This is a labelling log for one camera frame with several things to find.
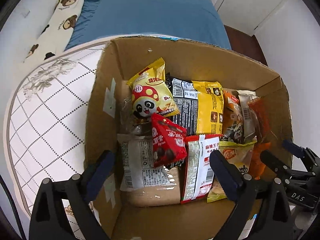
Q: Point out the white door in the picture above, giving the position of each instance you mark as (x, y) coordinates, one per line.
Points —
(245, 15)

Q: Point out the blue bed sheet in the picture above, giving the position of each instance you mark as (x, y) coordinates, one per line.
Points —
(189, 19)

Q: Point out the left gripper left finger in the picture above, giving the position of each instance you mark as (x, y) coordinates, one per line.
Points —
(49, 219)

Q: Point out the red white spicy snack packet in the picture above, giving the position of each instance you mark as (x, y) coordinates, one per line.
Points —
(199, 175)

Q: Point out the red chocolate snack bag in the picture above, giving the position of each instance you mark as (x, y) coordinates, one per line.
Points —
(168, 141)

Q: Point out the bear print bolster pillow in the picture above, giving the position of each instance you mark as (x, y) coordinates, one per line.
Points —
(57, 33)

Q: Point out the yellow panda snack bag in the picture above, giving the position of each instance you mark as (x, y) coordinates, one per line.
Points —
(150, 93)

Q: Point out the brown cardboard box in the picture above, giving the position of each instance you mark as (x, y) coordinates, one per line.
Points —
(188, 60)

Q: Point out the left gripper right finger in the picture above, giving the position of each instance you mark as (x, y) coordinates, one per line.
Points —
(273, 220)

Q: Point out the orange panda snack bag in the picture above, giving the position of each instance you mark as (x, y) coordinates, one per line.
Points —
(233, 122)

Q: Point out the yellow black noodle pack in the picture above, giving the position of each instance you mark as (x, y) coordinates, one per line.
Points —
(201, 105)

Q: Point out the white beige wrapped cake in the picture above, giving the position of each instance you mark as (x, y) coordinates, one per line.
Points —
(245, 96)

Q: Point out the white grey snack packet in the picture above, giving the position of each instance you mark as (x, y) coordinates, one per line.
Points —
(138, 165)

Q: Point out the yellow egg snack bag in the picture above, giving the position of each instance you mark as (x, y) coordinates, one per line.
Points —
(239, 155)

